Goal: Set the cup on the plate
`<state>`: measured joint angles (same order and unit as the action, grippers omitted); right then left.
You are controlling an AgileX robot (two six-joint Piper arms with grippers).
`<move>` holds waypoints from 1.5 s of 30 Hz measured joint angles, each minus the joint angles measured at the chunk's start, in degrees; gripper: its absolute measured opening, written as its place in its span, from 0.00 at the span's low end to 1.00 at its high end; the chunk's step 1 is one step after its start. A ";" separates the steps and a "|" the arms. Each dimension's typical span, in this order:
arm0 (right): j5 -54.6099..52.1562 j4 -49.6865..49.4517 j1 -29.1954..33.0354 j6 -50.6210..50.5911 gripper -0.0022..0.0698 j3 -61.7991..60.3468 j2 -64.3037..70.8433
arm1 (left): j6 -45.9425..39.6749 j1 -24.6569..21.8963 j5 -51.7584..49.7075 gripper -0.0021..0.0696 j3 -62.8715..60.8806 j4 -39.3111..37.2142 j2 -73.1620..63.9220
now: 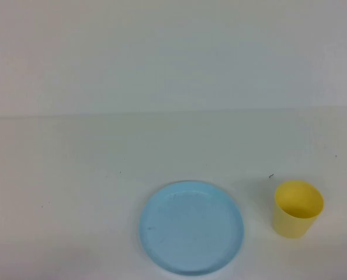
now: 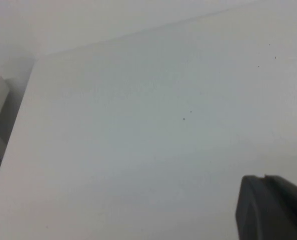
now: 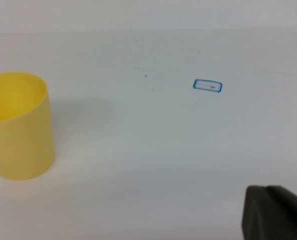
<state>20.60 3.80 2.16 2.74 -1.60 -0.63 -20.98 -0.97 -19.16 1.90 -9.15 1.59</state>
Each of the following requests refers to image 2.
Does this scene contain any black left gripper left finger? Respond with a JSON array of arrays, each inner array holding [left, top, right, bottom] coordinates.
[[234, 174, 297, 240]]

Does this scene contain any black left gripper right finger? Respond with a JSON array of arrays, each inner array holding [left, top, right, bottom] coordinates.
[[264, 175, 297, 240]]

